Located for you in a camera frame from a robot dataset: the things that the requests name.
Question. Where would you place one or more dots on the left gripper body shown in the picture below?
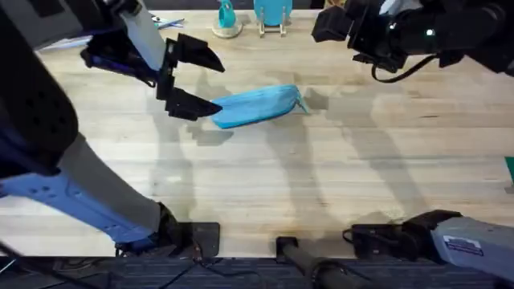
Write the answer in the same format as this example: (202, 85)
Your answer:
(144, 44)

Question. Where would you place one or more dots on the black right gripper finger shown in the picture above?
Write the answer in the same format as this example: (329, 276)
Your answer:
(331, 25)

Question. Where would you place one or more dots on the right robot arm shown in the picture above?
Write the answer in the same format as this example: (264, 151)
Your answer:
(474, 241)

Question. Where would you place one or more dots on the blue soft zip bag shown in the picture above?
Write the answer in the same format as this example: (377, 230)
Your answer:
(257, 105)

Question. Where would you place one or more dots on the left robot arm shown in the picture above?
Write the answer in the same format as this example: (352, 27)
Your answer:
(36, 120)

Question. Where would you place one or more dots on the small wooden peg rack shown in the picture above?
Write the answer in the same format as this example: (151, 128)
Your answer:
(262, 28)

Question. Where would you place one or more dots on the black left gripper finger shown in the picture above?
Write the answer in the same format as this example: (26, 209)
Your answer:
(188, 106)
(197, 52)

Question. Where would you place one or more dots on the teal cup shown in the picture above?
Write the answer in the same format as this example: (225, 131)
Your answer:
(227, 14)

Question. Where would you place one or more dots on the scissors and pens heap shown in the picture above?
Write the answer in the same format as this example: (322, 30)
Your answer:
(168, 23)

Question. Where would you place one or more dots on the black pole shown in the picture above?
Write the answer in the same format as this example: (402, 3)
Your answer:
(305, 261)

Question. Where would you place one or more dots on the green board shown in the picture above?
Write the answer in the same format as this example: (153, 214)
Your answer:
(511, 168)

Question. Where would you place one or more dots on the round wooden cup stand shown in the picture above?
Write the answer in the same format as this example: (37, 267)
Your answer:
(227, 31)

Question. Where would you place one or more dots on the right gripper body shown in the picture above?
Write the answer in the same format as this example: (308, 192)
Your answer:
(385, 36)

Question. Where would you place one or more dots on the teal plate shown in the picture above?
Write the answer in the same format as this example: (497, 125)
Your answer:
(273, 10)

